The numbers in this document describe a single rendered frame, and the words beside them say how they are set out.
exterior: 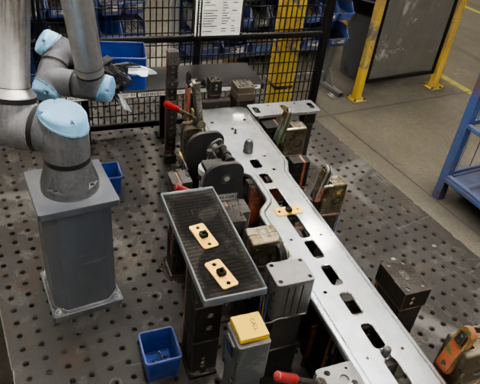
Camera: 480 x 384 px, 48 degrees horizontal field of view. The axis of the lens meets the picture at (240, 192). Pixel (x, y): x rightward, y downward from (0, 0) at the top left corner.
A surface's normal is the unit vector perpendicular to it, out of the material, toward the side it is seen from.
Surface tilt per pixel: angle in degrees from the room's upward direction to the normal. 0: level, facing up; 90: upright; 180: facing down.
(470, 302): 0
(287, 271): 0
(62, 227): 90
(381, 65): 91
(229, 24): 90
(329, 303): 0
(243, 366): 90
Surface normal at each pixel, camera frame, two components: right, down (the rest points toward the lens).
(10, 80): 0.28, 0.37
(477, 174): 0.10, -0.80
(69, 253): 0.46, 0.56
